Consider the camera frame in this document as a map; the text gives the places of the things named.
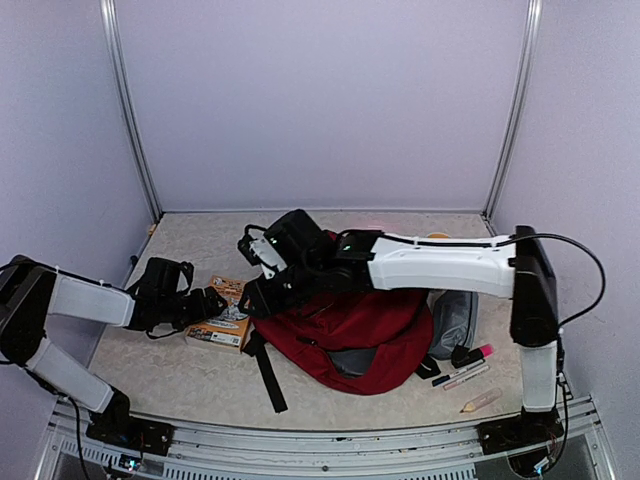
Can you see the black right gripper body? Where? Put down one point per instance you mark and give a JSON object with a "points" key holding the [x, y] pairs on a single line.
{"points": [[305, 283]]}

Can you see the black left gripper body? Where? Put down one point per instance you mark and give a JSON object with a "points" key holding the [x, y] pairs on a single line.
{"points": [[191, 314]]}

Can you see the orange treehouse book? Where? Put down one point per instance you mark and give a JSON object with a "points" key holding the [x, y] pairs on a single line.
{"points": [[227, 331]]}

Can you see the red student backpack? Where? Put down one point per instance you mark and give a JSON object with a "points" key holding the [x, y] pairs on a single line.
{"points": [[347, 335]]}

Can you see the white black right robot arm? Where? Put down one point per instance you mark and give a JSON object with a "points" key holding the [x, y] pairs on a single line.
{"points": [[512, 266]]}

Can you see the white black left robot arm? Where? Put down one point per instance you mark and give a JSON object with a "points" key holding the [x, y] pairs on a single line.
{"points": [[32, 293]]}

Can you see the patterned mug orange inside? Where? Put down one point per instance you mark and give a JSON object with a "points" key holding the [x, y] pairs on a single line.
{"points": [[438, 235]]}

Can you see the grey pencil case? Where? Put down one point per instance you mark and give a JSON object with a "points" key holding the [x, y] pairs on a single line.
{"points": [[455, 316]]}

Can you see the blue capped marker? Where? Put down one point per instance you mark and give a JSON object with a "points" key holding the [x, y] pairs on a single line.
{"points": [[447, 379]]}

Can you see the white pen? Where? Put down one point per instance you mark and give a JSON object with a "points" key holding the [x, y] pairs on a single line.
{"points": [[465, 378]]}

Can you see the pink highlighter black cap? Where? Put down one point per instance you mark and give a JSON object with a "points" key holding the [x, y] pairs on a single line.
{"points": [[472, 354]]}

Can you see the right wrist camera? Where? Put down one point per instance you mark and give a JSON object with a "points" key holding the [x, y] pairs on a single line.
{"points": [[245, 242]]}

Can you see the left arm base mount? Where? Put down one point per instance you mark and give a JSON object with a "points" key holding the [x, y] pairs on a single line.
{"points": [[142, 435]]}

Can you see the aluminium front rail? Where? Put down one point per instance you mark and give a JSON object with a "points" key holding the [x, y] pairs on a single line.
{"points": [[209, 451]]}

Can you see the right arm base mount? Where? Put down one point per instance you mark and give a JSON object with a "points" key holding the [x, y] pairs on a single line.
{"points": [[514, 433]]}

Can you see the left aluminium corner post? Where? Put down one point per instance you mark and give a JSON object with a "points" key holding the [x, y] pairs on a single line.
{"points": [[114, 44]]}

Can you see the aluminium corner post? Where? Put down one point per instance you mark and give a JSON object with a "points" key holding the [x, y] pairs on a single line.
{"points": [[526, 59], [114, 44]]}

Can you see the right aluminium corner post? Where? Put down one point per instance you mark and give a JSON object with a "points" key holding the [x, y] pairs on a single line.
{"points": [[526, 59]]}

